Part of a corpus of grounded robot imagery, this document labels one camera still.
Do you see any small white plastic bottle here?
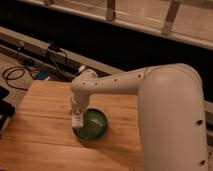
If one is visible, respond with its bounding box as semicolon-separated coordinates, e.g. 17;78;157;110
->
72;113;83;128

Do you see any black object at left edge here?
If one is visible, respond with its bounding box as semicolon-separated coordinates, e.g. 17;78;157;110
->
0;86;15;135

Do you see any blue object on floor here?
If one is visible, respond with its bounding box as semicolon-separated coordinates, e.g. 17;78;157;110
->
34;70;50;80

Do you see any green ceramic bowl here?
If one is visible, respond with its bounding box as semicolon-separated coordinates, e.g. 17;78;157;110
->
73;108;108;141

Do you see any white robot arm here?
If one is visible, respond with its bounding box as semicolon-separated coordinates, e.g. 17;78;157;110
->
71;63;208;171

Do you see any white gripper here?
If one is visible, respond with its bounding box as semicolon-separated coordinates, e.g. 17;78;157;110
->
71;95;89;115

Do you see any metal floor rail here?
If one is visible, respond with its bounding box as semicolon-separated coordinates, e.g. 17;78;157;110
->
0;26;213;148

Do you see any black coiled cable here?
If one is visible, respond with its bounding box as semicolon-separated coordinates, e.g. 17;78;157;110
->
1;66;34;92

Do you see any white window frame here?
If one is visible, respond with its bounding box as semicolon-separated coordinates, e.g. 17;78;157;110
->
19;0;213;50

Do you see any black power adapter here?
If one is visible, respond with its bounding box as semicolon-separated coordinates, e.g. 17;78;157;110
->
47;42;62;53

